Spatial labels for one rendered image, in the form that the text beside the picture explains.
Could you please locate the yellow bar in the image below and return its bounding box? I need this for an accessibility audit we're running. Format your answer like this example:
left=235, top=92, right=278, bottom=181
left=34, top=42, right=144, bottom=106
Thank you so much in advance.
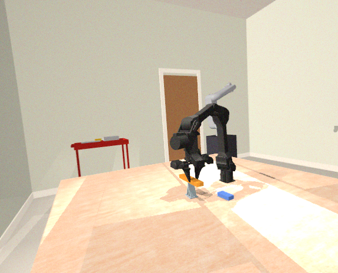
left=179, top=174, right=204, bottom=187

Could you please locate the blue rectangular bar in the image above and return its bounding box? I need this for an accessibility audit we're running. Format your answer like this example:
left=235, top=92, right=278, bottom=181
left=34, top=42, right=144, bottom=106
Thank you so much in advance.
left=217, top=191, right=234, bottom=200

